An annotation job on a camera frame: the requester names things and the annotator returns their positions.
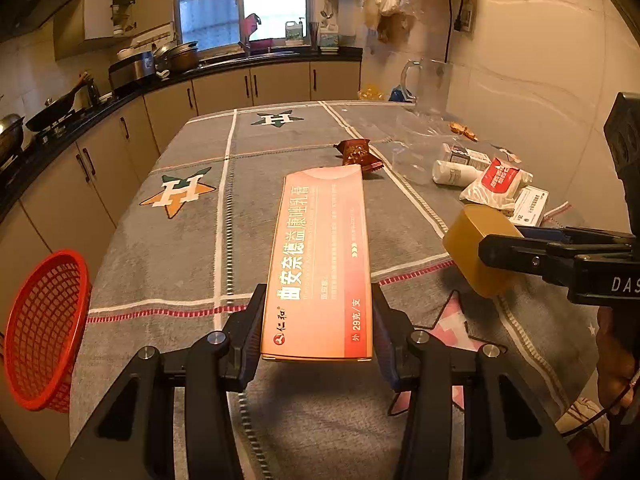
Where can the white medicine box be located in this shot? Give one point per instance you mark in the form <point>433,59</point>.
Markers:
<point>530,205</point>

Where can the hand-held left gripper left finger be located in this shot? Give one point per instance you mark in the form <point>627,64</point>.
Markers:
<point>245,345</point>

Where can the lidded metal wok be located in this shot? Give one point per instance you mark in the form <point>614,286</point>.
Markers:
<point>10,135</point>

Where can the person's patterned garment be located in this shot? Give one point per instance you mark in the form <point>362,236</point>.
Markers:
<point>580,422</point>

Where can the hanging plastic bags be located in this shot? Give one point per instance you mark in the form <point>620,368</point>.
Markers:
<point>390,5</point>

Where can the dark blue white carton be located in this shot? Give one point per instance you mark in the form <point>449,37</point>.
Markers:
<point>467,156</point>

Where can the white plastic bottle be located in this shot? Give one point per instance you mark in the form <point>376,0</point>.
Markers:
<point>452,172</point>

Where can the person's right hand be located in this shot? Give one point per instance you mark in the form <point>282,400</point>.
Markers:
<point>617,355</point>

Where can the blue plastic item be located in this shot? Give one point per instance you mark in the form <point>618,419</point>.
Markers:
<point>402,95</point>

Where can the orange crumpled wrapper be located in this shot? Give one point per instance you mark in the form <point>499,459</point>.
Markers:
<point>462,131</point>

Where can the beige wall cabinet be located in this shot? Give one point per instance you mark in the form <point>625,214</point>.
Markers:
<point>100,15</point>

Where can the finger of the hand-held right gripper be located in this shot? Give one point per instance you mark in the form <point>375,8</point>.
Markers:
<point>545,233</point>
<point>520,255</point>

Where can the black wok pan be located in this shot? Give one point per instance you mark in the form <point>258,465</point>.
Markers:
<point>55,112</point>

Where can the red cloth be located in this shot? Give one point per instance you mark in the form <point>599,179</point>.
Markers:
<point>251,25</point>

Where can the kitchen window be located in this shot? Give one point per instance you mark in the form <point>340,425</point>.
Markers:
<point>215,5</point>

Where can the grey printed tablecloth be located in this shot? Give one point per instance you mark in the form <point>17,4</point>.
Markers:
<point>175,260</point>

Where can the clear plastic bag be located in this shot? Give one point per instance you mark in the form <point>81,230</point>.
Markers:
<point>410,160</point>

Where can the clear zip bag red strip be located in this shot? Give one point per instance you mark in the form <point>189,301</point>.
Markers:
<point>562,214</point>

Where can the brown snack wrapper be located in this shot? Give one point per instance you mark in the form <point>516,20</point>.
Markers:
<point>357,152</point>

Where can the yellow plastic item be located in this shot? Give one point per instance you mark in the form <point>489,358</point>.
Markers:
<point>372,92</point>

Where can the chopsticks holder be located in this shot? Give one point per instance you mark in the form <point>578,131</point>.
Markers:
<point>313,35</point>

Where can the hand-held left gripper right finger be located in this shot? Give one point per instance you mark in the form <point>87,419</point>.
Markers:
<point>387,350</point>

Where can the red plastic mesh basket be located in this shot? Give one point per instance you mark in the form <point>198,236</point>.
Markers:
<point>45,330</point>

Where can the beige kitchen base cabinets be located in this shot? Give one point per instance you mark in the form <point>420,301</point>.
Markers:
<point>225,92</point>

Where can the steel rice cooker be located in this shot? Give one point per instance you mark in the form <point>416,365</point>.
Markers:
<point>132,67</point>

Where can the wall socket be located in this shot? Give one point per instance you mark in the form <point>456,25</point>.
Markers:
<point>468,16</point>

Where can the long pink orange box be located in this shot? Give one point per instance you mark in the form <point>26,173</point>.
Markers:
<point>320,260</point>

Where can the red white wet wipe packet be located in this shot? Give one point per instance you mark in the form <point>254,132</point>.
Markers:
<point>497,182</point>

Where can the detergent bottle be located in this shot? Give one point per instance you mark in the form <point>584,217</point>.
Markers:
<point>295,30</point>

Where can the stacked metal pots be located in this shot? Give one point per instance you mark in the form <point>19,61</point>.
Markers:
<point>175,55</point>

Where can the glass pitcher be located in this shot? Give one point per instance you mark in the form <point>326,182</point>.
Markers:
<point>432,85</point>

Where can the small gold box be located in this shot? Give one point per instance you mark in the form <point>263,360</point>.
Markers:
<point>470,250</point>

